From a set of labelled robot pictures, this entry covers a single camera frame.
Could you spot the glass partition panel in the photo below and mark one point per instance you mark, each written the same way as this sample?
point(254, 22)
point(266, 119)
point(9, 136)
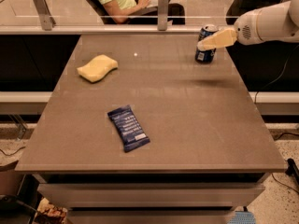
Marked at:
point(78, 12)

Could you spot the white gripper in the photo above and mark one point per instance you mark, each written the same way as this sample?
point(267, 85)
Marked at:
point(245, 30)

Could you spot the black object right floor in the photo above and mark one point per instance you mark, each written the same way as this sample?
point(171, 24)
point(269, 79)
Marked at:
point(292, 170)

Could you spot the blue pepsi can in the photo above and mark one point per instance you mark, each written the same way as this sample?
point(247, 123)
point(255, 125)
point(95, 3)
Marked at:
point(206, 56)

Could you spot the blue mesh object floor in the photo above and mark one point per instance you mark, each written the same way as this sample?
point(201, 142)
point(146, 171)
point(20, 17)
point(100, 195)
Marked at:
point(243, 218)

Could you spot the blue rxbar wrapper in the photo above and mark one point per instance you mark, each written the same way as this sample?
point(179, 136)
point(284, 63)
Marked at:
point(128, 128)

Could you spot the yellow sponge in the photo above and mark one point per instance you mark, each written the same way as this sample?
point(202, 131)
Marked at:
point(97, 68)

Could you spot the middle metal partition bracket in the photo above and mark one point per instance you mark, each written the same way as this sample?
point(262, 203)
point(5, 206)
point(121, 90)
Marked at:
point(162, 14)

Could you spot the left metal partition bracket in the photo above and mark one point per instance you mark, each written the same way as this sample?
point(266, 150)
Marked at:
point(46, 20)

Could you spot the snack bag on floor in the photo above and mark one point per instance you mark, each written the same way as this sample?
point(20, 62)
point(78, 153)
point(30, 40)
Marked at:
point(48, 213)

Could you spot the black office chair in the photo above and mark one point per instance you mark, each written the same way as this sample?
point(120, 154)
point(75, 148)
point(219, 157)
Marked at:
point(99, 9)

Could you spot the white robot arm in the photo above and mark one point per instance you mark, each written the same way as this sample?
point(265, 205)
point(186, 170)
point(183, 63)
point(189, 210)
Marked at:
point(279, 22)

